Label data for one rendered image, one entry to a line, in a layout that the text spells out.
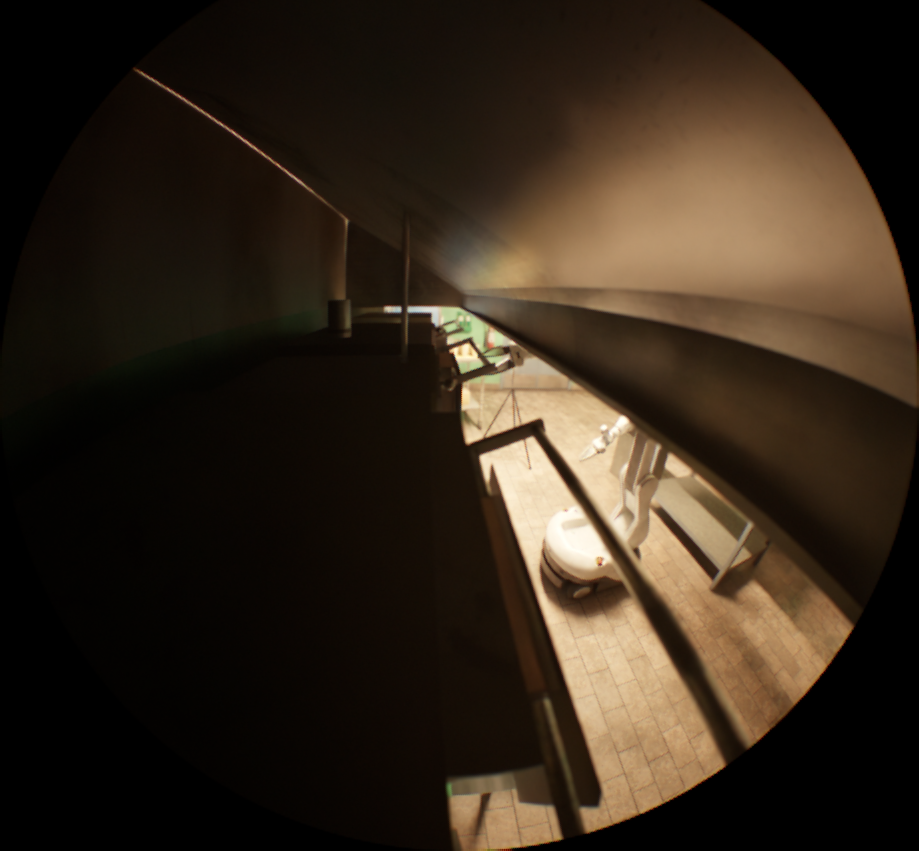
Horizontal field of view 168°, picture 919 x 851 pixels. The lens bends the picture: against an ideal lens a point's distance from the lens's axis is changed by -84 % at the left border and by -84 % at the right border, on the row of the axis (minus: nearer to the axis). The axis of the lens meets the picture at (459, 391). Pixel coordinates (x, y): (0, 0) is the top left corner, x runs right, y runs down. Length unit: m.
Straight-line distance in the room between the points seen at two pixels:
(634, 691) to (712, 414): 1.69
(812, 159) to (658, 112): 0.09
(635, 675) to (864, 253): 1.92
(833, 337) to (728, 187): 0.13
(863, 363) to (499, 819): 1.68
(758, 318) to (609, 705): 1.75
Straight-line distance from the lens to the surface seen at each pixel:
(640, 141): 0.24
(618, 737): 1.83
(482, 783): 0.98
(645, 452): 1.80
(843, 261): 0.23
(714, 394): 0.38
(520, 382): 5.69
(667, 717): 1.97
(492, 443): 0.67
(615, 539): 0.41
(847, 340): 0.28
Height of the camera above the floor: 1.66
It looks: 18 degrees down
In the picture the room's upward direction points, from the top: 2 degrees clockwise
